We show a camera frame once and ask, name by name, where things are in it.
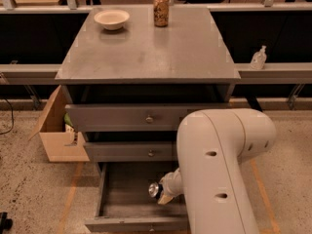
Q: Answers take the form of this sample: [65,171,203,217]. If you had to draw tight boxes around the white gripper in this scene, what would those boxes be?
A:
[157,169,183,205]

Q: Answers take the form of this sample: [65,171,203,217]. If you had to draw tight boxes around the blue pepsi can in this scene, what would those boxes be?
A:
[148,182,163,199]

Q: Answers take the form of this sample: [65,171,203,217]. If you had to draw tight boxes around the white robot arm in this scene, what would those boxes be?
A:
[161,108,276,234]

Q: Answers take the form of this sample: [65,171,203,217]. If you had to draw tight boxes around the grey open bottom drawer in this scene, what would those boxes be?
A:
[85,161,188,232]

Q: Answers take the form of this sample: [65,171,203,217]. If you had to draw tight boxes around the grey middle drawer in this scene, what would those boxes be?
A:
[84,141,177,162]

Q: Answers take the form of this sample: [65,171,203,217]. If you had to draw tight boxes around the grey top drawer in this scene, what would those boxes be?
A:
[65,103,229,133]

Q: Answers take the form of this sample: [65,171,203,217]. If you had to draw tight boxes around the grey wooden drawer cabinet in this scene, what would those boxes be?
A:
[54,5,242,177]

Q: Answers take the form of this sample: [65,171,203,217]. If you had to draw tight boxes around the gold brown soda can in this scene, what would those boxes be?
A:
[153,0,170,27]

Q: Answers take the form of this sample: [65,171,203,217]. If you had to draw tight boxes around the open cardboard box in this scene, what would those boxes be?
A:
[29,86,89,162]

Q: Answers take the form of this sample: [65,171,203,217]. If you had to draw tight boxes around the clear hand sanitizer bottle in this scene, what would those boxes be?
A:
[251,45,267,70]

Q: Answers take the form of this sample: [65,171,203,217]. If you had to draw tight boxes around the black object on floor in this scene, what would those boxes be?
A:
[0,212,13,234]

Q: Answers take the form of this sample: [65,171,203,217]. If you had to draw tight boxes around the white ceramic bowl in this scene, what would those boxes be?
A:
[94,10,130,30]

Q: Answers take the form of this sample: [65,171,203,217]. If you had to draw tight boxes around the grey metal rail shelf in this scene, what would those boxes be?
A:
[0,62,312,85]

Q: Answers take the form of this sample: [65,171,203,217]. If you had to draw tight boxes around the black floor cable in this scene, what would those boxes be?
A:
[0,96,16,136]

